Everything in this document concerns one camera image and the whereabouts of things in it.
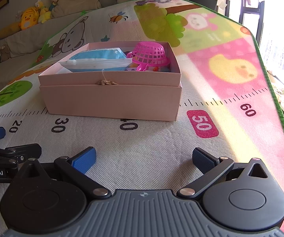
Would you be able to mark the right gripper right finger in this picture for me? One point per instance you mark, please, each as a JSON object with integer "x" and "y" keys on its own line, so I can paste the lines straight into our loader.
{"x": 213, "y": 169}

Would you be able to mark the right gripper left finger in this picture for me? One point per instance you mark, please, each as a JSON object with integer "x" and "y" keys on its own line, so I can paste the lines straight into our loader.
{"x": 73, "y": 170}

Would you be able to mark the blue white wipes packet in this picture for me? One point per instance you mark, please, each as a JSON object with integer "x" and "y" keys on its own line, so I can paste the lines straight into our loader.
{"x": 107, "y": 59}

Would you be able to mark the pink plastic strainer scoop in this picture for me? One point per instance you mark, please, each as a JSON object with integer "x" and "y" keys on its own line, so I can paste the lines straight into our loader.
{"x": 148, "y": 54}

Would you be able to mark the colourful cartoon play mat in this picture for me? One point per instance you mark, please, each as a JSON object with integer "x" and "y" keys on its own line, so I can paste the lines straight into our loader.
{"x": 227, "y": 106}

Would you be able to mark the beige sofa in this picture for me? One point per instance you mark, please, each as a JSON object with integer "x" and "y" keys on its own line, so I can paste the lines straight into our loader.
{"x": 26, "y": 49}

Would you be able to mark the pink cardboard box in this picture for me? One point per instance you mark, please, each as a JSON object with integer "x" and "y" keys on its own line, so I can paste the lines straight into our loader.
{"x": 113, "y": 94}

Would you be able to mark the yellow tiger plush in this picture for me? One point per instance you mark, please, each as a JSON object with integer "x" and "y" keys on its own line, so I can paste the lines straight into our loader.
{"x": 29, "y": 18}

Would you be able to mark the small yellow duck plush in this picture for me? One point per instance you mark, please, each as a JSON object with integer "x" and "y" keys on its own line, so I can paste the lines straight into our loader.
{"x": 44, "y": 12}

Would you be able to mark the beige folded blanket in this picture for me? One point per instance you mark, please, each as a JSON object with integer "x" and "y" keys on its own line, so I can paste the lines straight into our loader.
{"x": 66, "y": 7}

